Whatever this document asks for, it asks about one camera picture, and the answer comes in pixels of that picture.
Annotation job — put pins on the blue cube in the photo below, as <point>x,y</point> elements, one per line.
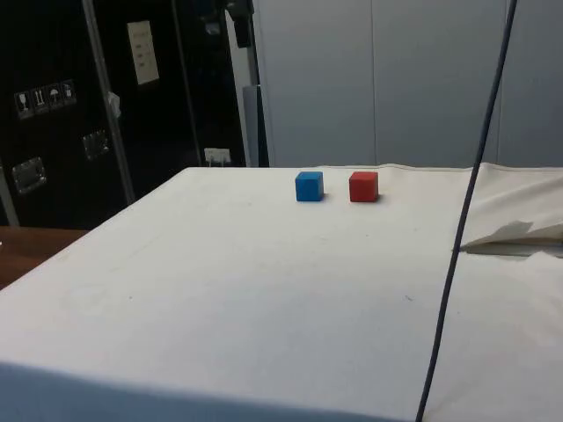
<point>309,188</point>

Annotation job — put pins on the red cube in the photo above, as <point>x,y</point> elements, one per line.
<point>363,188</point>

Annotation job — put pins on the pale lockers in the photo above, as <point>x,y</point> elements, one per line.
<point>396,83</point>

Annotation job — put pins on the black cabinet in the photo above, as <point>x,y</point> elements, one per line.
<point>66,132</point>

